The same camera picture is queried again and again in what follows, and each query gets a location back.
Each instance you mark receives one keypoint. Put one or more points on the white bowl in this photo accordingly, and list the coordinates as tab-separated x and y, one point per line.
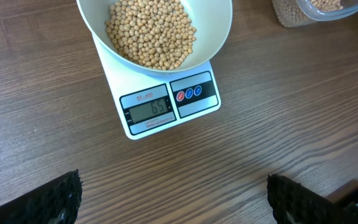
211	18

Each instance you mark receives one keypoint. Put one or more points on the soybeans in bowl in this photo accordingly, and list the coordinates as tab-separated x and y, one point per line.
155	34

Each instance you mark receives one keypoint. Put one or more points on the white digital kitchen scale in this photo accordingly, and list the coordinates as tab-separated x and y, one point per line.
147	104

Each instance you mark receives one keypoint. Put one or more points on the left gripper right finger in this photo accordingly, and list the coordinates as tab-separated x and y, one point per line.
293	203

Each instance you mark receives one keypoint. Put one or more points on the yellow soybeans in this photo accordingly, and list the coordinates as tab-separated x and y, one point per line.
289	13

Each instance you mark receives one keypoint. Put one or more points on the clear plastic container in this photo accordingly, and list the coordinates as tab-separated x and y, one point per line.
350	7

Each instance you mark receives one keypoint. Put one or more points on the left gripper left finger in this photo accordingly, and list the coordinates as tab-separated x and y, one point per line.
57	201

